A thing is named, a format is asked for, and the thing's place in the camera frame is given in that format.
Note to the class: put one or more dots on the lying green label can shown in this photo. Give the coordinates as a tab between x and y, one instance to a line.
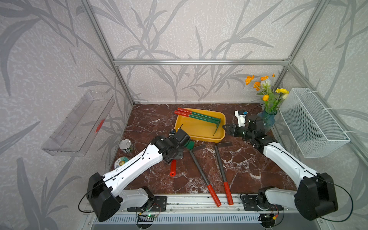
120	162

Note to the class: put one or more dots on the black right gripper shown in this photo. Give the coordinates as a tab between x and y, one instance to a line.
233	129

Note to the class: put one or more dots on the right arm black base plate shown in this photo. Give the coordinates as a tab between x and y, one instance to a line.
250	203

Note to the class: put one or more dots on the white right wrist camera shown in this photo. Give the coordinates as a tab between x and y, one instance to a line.
241	117

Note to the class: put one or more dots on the clear plastic wall shelf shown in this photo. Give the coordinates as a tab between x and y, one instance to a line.
76	133

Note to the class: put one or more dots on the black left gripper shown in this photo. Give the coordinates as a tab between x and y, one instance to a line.
181	155

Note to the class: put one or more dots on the yellow plastic storage box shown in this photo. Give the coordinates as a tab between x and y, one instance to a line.
201	130

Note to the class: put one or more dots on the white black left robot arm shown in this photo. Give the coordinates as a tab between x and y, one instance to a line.
107	194

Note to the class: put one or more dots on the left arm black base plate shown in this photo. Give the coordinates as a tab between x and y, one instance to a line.
156	204

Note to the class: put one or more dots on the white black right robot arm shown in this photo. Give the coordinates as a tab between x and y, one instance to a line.
315	195

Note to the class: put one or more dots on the green small hoe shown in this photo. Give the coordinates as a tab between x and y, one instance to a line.
186	113
173	168
207	120

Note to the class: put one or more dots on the upright metal tin can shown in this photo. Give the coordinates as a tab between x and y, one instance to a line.
126	146

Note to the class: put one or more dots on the white wire mesh basket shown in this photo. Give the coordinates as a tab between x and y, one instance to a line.
312	126

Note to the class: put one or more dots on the orange yellow artificial flowers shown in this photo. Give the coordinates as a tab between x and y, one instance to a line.
271	97

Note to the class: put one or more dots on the blue glass vase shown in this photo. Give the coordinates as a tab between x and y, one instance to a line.
268	118

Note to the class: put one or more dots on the aluminium front rail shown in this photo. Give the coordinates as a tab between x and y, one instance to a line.
186	204

